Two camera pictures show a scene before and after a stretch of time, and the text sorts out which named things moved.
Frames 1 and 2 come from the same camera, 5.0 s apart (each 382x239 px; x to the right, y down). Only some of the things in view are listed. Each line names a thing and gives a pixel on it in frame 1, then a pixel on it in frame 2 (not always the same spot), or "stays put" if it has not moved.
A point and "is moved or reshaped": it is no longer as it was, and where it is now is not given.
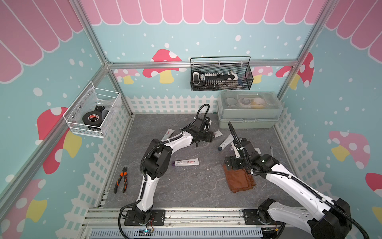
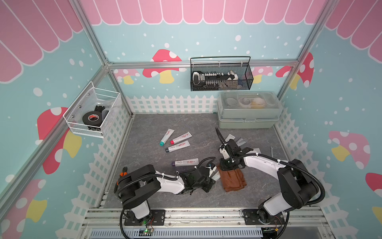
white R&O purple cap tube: (186, 162) stays put
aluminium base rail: (103, 223) stays put
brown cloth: (239, 179) is moved or reshaped
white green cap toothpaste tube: (218, 134) to (217, 176)
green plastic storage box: (248, 109) stays put
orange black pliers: (124, 174) stays put
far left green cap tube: (167, 134) stays put
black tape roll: (93, 118) stays put
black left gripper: (209, 138) to (209, 183)
